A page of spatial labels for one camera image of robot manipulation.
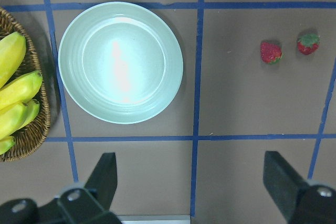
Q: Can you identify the greenish red strawberry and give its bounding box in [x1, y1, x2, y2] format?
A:
[297, 33, 320, 55]

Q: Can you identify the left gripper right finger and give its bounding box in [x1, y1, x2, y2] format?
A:
[263, 151, 309, 221]

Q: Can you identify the light green plate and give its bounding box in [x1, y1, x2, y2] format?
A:
[58, 2, 183, 124]

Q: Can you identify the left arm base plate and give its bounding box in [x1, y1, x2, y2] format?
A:
[118, 215, 191, 224]

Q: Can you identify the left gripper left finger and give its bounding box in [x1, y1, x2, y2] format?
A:
[54, 152, 118, 213]

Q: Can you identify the brown wicker basket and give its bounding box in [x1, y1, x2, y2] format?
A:
[1, 8, 50, 162]

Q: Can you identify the yellow banana bunch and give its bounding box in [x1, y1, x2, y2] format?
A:
[1, 32, 43, 154]

